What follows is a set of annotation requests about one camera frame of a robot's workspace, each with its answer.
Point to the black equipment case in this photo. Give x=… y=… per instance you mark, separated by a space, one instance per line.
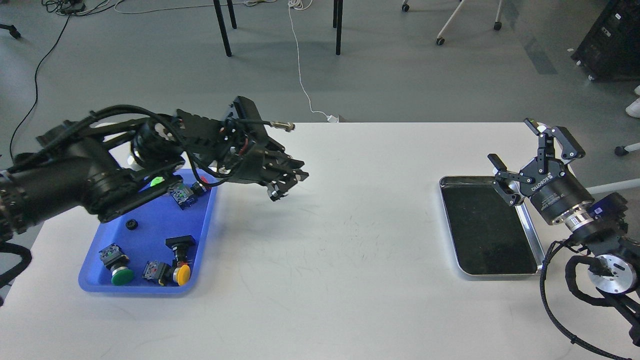
x=610 y=51

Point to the white shoe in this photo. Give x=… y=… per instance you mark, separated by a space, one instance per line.
x=633 y=110

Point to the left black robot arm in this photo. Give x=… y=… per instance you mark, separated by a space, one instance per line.
x=124 y=156

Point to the green lit switch block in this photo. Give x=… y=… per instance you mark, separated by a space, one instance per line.
x=156 y=181

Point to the green push button switch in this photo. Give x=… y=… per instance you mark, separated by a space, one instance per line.
x=116 y=261

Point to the metal tray with black mat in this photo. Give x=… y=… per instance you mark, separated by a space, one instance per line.
x=491 y=240

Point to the yellow push button switch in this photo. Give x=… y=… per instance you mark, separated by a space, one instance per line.
x=161 y=273

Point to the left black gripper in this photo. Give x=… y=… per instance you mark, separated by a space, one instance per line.
x=267 y=165

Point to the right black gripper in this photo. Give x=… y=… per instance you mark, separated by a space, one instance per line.
x=546 y=181

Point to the blue plastic tray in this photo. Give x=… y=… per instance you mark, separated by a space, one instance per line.
x=158 y=220

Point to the black push button switch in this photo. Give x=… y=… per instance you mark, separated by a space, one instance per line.
x=180 y=245

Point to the white power adapter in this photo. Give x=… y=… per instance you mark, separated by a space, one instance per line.
x=333 y=118

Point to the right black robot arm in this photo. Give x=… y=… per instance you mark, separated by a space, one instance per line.
x=604 y=268

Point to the red push button switch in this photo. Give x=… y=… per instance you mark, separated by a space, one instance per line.
x=185 y=196

